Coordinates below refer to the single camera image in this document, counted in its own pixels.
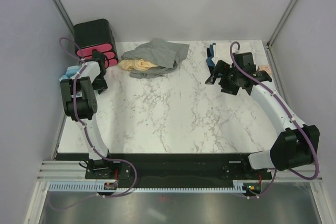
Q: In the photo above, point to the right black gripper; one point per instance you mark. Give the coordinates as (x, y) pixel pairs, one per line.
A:
(221, 68)

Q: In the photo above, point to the grey t shirt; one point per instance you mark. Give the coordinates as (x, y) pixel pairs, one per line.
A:
(166, 55)

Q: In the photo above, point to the yellow t shirt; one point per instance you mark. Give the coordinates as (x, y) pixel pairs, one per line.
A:
(136, 64)

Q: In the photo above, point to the light blue headphones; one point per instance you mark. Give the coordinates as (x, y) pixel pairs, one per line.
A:
(70, 72)

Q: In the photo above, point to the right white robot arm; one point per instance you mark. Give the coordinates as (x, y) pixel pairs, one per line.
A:
(297, 143)

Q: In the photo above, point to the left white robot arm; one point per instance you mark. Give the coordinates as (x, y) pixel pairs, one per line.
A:
(78, 87)

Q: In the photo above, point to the white blue folded t shirt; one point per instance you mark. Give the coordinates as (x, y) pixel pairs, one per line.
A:
(221, 51)

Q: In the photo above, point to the pink cube power strip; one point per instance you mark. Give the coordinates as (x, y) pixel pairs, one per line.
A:
(265, 68)

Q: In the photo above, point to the black pink drawer box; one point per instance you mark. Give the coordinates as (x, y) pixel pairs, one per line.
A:
(96, 35)

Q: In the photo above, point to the light blue cable duct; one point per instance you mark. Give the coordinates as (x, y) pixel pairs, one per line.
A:
(102, 187)

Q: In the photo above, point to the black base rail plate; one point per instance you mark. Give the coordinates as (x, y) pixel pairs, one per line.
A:
(177, 170)

